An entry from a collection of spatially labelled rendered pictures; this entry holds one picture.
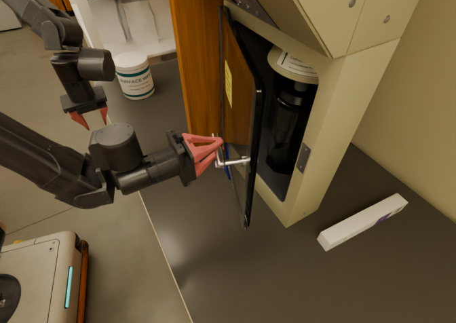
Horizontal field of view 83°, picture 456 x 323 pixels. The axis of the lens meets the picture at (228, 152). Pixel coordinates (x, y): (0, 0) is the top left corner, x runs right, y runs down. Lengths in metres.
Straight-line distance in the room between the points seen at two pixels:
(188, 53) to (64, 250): 1.24
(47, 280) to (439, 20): 1.71
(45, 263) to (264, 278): 1.20
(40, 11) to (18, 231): 1.70
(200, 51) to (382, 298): 0.70
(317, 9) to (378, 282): 0.60
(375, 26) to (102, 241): 1.78
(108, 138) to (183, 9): 0.34
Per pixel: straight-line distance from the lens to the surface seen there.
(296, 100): 0.56
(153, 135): 0.95
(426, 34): 0.82
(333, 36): 0.34
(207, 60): 0.70
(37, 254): 1.68
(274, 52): 0.53
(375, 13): 0.39
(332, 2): 0.32
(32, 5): 0.72
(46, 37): 0.69
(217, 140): 0.51
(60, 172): 0.46
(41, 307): 1.55
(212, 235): 0.69
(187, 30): 0.65
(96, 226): 1.96
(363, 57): 0.41
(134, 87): 1.11
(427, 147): 0.89
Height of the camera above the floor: 1.57
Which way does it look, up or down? 47 degrees down
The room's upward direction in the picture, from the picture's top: straight up
